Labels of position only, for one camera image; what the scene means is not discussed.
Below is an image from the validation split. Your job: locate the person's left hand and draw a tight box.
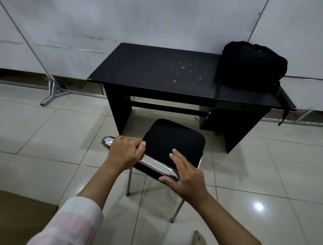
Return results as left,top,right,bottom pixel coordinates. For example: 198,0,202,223
105,135,146,172

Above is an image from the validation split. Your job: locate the person's right hand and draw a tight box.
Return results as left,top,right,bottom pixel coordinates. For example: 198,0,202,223
159,149,210,202

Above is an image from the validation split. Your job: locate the black chair with chrome frame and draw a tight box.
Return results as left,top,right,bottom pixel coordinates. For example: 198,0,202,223
101,119,206,223

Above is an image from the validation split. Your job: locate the person's left forearm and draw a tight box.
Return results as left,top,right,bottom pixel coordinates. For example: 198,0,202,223
76,160,128,211

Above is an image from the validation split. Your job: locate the person's right forearm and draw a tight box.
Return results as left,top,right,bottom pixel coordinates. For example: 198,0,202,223
185,193,263,245

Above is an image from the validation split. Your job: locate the black wooden desk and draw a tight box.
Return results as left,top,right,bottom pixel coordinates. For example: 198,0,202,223
86,42,298,154

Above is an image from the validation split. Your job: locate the pink plaid sleeve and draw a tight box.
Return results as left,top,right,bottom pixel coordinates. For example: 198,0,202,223
26,196,104,245

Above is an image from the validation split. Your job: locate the metal partition stand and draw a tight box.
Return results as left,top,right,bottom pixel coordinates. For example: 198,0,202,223
299,109,323,125
0,0,74,106

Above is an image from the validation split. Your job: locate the black backpack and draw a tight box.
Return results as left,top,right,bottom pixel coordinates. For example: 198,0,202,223
214,41,289,126

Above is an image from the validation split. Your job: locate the brown cardboard sheet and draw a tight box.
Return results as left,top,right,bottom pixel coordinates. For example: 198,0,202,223
0,190,59,245

